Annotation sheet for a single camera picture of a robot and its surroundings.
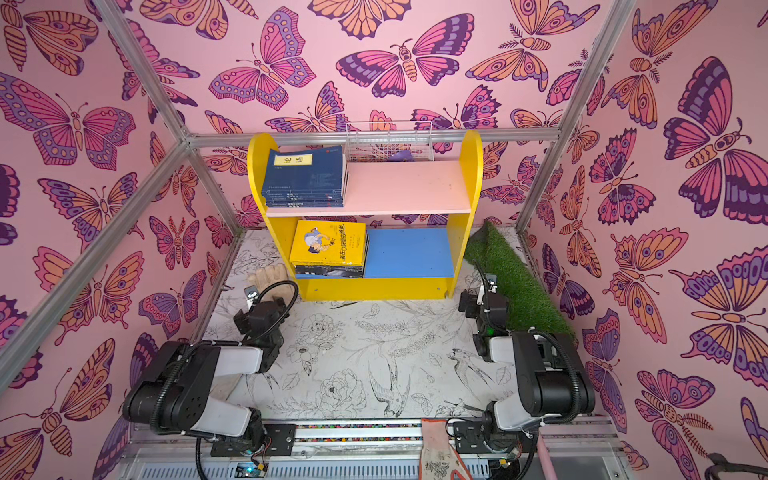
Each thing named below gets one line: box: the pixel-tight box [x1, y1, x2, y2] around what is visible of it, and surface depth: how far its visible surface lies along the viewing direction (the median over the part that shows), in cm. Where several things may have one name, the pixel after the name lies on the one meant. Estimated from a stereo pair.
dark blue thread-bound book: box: [264, 195, 344, 208], surface depth 70 cm
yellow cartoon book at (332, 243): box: [289, 220, 367, 267], surface depth 89 cm
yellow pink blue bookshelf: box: [248, 130, 484, 302], surface depth 89 cm
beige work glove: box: [247, 263, 296, 303], surface depth 108 cm
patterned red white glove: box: [418, 418, 473, 480], surface depth 71 cm
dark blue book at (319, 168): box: [264, 145, 343, 190], surface depth 72 cm
